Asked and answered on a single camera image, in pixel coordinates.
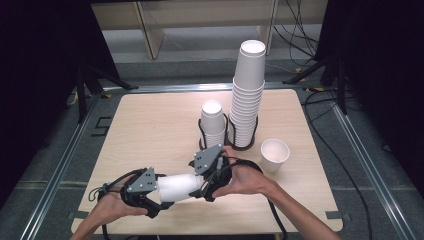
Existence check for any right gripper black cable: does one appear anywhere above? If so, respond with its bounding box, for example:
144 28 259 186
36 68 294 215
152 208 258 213
213 157 289 240

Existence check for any person's left hand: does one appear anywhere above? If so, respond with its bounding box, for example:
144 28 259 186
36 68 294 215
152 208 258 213
87 174 150 231

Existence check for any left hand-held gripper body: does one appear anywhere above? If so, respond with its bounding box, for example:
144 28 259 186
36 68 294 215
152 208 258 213
119 166 161 220

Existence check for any person's right hand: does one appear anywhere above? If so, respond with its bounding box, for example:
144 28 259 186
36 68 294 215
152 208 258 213
211 145 272 200

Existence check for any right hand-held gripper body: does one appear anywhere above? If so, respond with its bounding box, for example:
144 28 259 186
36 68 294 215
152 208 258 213
193 143 234 203

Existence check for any light wooden shelf unit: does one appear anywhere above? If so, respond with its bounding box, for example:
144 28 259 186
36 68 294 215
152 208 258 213
90 0 330 61

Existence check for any bundle of black cables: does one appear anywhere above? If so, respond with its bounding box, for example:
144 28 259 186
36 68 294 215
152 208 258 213
273 0 319 68

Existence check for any long black floor cable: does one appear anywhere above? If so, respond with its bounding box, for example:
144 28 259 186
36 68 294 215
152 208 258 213
301 87 374 240

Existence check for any white paper cup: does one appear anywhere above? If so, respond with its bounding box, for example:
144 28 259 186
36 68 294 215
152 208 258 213
260 138 291 174
156 172 205 204

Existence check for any short stack of white cups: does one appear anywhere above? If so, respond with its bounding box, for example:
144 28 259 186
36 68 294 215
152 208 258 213
199 99 227 149

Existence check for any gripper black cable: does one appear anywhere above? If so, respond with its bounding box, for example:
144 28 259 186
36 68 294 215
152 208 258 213
87 167 148 240
213 157 289 240

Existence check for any dark curtain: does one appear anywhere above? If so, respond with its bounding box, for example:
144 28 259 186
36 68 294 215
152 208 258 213
0 0 121 208
314 0 424 191

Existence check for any metal floor rail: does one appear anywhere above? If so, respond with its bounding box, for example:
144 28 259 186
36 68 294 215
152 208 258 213
332 103 418 240
102 81 331 95
19 93 102 240

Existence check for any black metal stand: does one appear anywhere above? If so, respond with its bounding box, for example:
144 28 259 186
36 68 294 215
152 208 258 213
75 61 140 125
282 55 348 116

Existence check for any tall stack of white cups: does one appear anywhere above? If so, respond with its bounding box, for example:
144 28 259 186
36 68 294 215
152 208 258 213
227 39 267 148

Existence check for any black wire cup holder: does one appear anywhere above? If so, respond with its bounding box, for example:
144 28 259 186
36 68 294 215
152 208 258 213
227 114 260 152
197 113 231 152

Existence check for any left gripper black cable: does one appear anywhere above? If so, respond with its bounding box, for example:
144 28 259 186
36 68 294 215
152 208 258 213
87 167 148 240

